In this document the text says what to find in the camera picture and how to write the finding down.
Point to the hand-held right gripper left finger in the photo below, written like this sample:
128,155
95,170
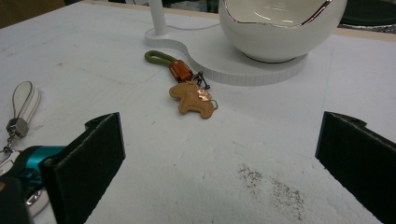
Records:
84,174

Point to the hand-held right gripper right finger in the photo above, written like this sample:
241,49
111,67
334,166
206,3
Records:
358,155

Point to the white key stand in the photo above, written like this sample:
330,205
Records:
218,56

